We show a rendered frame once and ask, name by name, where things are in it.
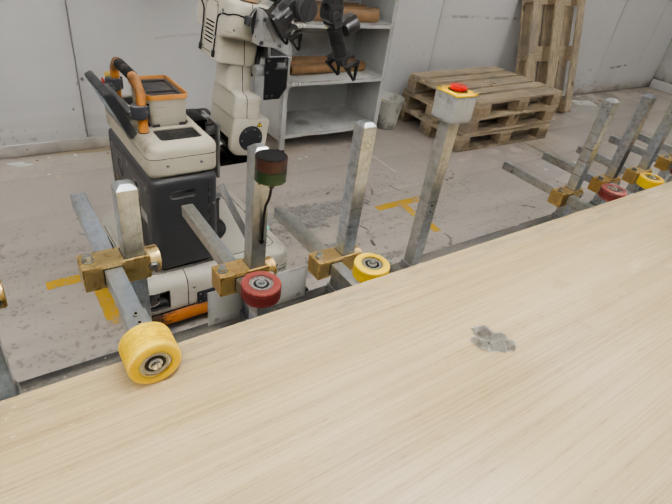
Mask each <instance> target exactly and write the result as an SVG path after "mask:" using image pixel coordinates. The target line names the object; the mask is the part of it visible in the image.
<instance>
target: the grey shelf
mask: <svg viewBox="0 0 672 504"><path fill-rule="evenodd" d="M364 1H365V2H364ZM344 2H352V3H357V2H358V3H359V4H363V5H366V6H367V7H375V8H379V10H380V16H379V20H378V22H376V23H375V22H360V28H361V29H360V30H358V31H356V32H355V33H353V34H351V35H350V36H348V37H345V36H344V39H345V44H346V48H347V51H350V52H353V53H355V57H356V60H360V61H364V62H365V65H366V67H365V70H364V71H357V74H356V80H355V81H352V80H351V78H350V77H349V75H348V74H347V72H340V74H339V75H338V76H337V75H336V74H335V73H321V74H304V75H290V64H291V62H288V74H287V87H286V90H285V91H284V92H283V94H282V95H281V96H280V98H279V99H272V100H263V89H264V76H263V77H255V94H257V95H258V96H260V98H261V106H260V112H259V113H261V114H262V115H263V116H265V117H266V118H267V119H268V120H269V125H268V130H267V133H269V134H270V135H271V136H272V137H273V138H275V139H276V140H277V141H278V149H277V150H279V151H282V152H284V144H285V139H289V138H296V137H301V136H308V135H321V134H330V133H338V132H346V131H353V130H354V124H355V122H357V121H359V120H364V119H368V120H370V121H371V122H373V123H374V124H375V125H376V126H377V120H378V115H379V109H380V104H381V99H382V93H383V88H384V82H385V77H386V71H387V66H388V60H389V55H390V49H391V44H392V38H393V33H394V28H395V22H396V17H397V11H398V6H399V0H344ZM395 11H396V12H395ZM394 17H395V18H394ZM291 23H293V24H295V25H297V26H298V28H299V29H298V30H296V31H295V30H293V31H292V32H291V33H292V34H291V35H293V34H294V33H299V32H302V33H303V35H302V40H301V46H300V50H299V51H297V50H296V49H295V47H294V46H293V45H292V44H291V42H290V41H289V40H288V45H285V44H284V43H283V42H282V43H283V49H278V50H279V51H281V52H283V53H285V54H287V55H289V56H327V55H328V54H330V53H331V52H332V49H331V45H330V42H329V38H328V34H327V28H329V27H328V26H326V25H324V24H323V21H311V22H306V23H305V24H304V23H303V22H302V21H301V20H300V21H298V20H296V19H294V20H293V21H292V22H291ZM393 23H394V24H393ZM359 35H360V36H359ZM352 38H353V40H352ZM357 38H358V39H357ZM358 42H359V43H358ZM351 45H352V47H351ZM357 48H358V49H357ZM356 55H357V56H356ZM345 88H346V90H345ZM351 89H352V90H351ZM344 95H345V97H344ZM350 96H351V97H350ZM343 102H344V104H343ZM349 103H350V104H349ZM279 139H280V140H279ZM282 140H283V141H282ZM282 142H283V143H282Z"/></svg>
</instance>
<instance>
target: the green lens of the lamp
mask: <svg viewBox="0 0 672 504"><path fill-rule="evenodd" d="M286 176H287V170H286V171H285V172H284V173H282V174H279V175H267V174H263V173H260V172H259V171H257V170H256V168H255V167H254V180H255V181H256V182H257V183H259V184H261V185H264V186H280V185H283V184H284V183H285V182H286Z"/></svg>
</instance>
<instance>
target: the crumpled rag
mask: <svg viewBox="0 0 672 504"><path fill-rule="evenodd" d="M471 331H472V333H473V334H474V335H475V337H471V338H470V341H471V342H472V343H474V344H475V345H477V347H479V349H480V348H483V349H485V350H487V351H489V352H490V353H493V352H494V351H499V352H501V353H503V352H504V353H505V352H506V353H507V352H509V351H510V352H511V351H512V352H515V349H516V346H517V345H516V343H515V341H514V340H510V339H508V338H507V336H506V335H505V334H504V333H501V332H497V333H494V332H493V331H492V330H490V329H489V327H487V326H486V325H477V326H475V327H471Z"/></svg>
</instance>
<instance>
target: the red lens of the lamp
mask: <svg viewBox="0 0 672 504"><path fill-rule="evenodd" d="M257 153H258V151H257V152H256V153H255V168H256V169H257V170H258V171H260V172H263V173H267V174H280V173H283V172H285V171H286V170H287V163H288V156H287V154H286V153H285V154H286V156H287V157H286V160H284V161H282V162H267V161H263V160H261V159H259V158H258V157H257Z"/></svg>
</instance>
